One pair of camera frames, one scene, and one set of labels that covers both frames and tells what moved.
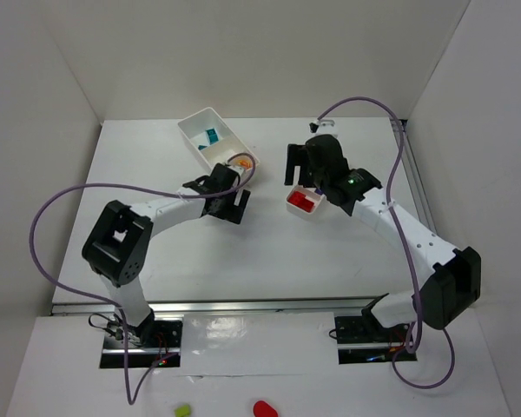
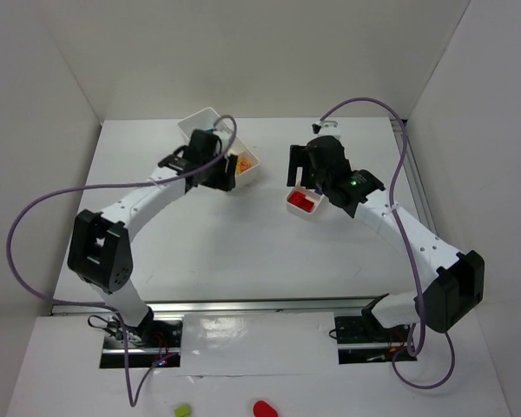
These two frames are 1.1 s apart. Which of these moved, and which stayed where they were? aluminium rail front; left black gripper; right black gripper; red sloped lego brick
Moved: left black gripper
Stayed: right black gripper; red sloped lego brick; aluminium rail front
